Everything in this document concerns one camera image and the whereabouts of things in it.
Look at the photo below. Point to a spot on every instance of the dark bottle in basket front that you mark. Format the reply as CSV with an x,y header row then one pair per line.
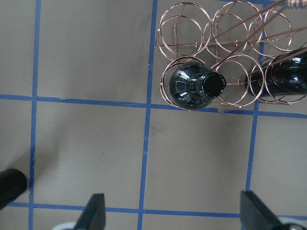
x,y
194,85

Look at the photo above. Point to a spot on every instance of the dark wine bottle being placed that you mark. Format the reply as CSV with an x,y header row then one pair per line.
x,y
12,184

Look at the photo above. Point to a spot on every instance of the copper wire wine basket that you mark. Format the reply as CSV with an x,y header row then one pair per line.
x,y
236,39

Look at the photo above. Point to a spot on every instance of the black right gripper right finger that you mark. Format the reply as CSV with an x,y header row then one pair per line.
x,y
255,215

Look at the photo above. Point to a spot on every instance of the dark bottle in basket rear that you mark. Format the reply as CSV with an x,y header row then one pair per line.
x,y
284,75

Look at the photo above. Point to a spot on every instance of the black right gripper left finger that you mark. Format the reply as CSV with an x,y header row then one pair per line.
x,y
93,216

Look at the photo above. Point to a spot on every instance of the dark bottle in basket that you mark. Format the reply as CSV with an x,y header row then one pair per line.
x,y
284,75
194,85

